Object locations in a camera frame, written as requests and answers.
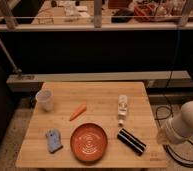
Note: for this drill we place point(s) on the translucent beige pusher tool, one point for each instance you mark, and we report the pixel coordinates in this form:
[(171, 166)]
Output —
[(161, 137)]

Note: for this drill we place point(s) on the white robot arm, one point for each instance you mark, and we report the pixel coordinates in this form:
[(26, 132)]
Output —
[(179, 128)]

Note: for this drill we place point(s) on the small clear plastic bottle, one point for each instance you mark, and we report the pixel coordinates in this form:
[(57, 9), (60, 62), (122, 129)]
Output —
[(122, 109)]

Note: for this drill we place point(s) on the orange ribbed plate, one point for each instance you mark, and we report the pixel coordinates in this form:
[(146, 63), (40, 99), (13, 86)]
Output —
[(88, 142)]

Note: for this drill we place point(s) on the orange carrot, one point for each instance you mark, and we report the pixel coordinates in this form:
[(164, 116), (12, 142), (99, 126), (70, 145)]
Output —
[(82, 108)]

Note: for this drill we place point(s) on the blue sponge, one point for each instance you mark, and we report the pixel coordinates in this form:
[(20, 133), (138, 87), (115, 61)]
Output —
[(53, 140)]

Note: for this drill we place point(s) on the clear plastic cup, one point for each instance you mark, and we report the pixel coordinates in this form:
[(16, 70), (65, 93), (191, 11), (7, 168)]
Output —
[(45, 99)]

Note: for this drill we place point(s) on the grey low shelf ledge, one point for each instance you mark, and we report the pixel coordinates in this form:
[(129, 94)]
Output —
[(154, 79)]

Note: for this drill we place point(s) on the metal support pole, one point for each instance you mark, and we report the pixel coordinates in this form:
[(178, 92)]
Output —
[(16, 69)]

